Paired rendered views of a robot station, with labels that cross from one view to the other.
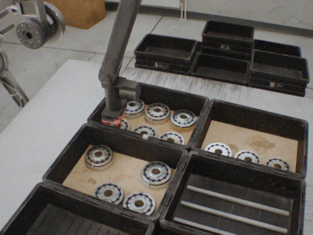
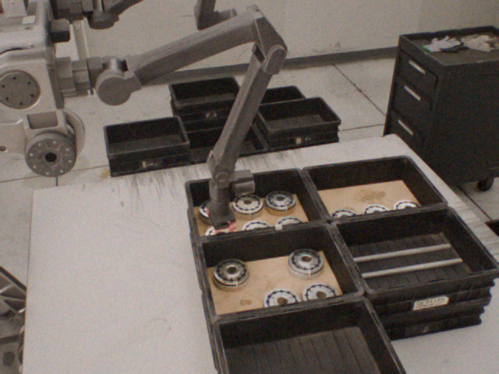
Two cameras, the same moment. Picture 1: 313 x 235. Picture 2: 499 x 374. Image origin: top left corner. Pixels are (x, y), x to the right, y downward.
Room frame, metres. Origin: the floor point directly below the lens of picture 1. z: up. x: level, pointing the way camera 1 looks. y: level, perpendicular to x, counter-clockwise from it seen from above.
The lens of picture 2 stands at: (-0.14, 0.78, 1.96)
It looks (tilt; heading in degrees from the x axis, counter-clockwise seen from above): 37 degrees down; 326
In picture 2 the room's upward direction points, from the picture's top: straight up
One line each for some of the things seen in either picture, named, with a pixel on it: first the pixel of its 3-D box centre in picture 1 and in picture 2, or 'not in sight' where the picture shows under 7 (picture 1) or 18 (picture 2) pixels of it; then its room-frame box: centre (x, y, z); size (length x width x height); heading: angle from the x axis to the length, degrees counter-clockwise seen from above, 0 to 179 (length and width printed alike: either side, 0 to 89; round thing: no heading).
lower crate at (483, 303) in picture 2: not in sight; (402, 287); (0.55, -0.24, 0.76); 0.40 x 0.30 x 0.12; 68
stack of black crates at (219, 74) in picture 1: (219, 86); (224, 167); (1.97, -0.47, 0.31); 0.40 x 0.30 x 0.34; 72
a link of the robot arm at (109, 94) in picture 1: (113, 89); (221, 188); (0.95, 0.15, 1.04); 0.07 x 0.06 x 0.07; 72
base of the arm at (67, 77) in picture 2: not in sight; (70, 76); (1.02, 0.49, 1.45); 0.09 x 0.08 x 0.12; 162
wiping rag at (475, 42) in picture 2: not in sight; (483, 41); (1.52, -1.87, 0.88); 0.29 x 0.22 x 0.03; 72
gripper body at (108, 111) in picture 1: (113, 103); (220, 205); (0.95, 0.15, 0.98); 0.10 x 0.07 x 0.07; 165
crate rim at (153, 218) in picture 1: (115, 167); (276, 269); (0.70, 0.13, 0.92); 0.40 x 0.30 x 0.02; 68
